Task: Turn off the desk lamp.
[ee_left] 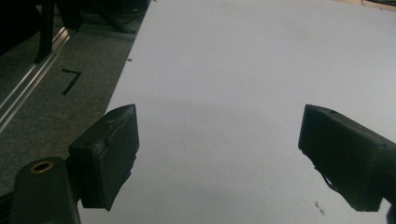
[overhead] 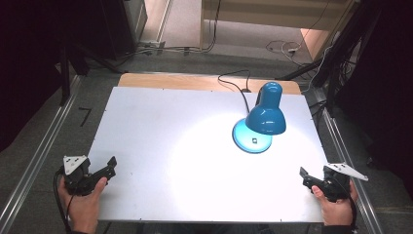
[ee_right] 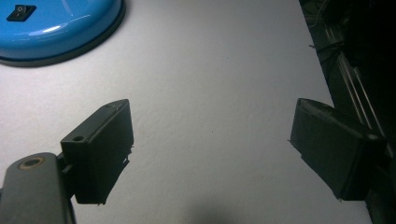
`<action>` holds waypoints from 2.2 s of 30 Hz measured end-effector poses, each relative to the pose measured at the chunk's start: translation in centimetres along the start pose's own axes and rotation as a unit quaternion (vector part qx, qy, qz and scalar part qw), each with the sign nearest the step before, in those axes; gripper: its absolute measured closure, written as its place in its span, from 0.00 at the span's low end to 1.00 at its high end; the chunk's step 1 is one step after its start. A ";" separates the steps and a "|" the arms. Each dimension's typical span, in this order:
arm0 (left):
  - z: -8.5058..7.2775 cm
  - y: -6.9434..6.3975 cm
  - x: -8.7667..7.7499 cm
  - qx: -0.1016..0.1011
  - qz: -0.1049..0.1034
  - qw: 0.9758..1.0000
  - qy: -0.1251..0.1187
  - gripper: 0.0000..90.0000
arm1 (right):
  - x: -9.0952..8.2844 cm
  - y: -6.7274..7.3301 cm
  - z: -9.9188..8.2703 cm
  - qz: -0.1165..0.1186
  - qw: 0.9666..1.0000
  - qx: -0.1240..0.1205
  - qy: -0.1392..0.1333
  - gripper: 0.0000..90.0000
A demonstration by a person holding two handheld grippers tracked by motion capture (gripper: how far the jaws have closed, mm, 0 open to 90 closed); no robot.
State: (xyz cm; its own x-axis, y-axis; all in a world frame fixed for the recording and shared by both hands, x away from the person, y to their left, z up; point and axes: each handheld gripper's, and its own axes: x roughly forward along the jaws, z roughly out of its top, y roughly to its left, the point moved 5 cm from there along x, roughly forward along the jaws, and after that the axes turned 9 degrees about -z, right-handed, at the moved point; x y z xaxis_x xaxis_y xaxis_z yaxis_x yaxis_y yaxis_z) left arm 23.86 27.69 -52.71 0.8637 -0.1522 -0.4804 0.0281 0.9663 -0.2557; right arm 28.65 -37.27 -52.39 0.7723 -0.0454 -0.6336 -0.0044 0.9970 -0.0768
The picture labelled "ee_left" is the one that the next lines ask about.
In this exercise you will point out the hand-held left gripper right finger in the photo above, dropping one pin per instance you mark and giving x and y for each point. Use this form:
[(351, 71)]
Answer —
[(345, 155)]

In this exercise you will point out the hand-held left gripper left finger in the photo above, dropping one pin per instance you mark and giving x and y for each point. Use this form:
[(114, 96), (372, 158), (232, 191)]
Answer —
[(106, 155)]

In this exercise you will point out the black stand leg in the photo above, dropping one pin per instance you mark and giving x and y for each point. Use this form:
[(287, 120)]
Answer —
[(46, 34)]

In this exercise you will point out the aluminium frame rail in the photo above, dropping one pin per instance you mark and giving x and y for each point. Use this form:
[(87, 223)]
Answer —
[(29, 84)]

